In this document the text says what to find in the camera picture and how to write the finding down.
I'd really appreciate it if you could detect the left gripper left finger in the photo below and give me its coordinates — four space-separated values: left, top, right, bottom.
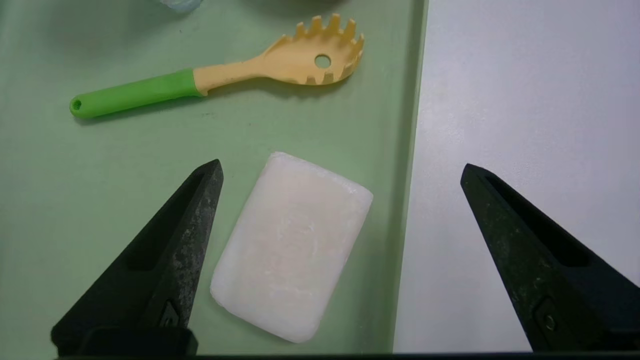
51 159 224 356

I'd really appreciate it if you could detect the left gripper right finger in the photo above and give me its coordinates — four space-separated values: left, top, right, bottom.
460 163 640 352

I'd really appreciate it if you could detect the white soap bar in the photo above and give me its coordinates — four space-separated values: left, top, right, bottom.
210 151 374 344

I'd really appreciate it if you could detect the green handled pasta spoon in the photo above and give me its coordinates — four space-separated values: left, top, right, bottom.
69 13 365 120

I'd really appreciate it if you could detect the light green plastic tray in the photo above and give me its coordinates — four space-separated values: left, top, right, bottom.
0 0 430 356

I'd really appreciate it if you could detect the clear water bottle blue cap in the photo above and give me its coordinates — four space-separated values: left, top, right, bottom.
159 0 202 14

